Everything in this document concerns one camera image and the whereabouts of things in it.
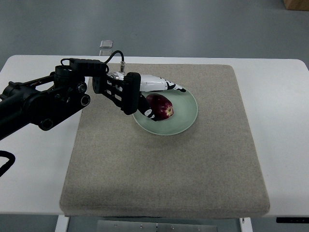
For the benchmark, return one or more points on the black white robotic left hand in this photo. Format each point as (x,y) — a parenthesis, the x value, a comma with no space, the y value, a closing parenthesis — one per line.
(129,91)

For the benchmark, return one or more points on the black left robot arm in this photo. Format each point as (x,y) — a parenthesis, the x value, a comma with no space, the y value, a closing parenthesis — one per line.
(49,100)

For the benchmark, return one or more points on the light green plate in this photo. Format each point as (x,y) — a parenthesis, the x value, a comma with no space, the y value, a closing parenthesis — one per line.
(185,112)

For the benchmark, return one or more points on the lower silver floor outlet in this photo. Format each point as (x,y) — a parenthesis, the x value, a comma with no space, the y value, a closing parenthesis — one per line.
(105,52)

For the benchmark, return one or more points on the silver floor outlet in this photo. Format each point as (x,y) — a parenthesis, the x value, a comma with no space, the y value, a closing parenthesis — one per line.
(105,52)
(106,44)

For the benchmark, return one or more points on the upper silver floor outlet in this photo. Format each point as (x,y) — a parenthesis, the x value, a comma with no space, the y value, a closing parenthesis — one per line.
(106,44)

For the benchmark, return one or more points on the beige fabric mat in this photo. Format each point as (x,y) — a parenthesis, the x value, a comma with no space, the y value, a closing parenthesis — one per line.
(211,170)

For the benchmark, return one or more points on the cardboard box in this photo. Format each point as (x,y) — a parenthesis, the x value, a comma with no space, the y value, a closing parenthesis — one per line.
(297,5)

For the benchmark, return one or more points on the black table control panel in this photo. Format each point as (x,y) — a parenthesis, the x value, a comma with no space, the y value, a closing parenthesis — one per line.
(293,220)

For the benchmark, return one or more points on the grey metal base plate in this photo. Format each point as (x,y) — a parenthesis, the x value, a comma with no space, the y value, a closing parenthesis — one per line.
(127,226)

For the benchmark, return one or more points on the white table leg frame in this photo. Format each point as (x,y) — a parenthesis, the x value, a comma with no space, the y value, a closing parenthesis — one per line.
(62,223)

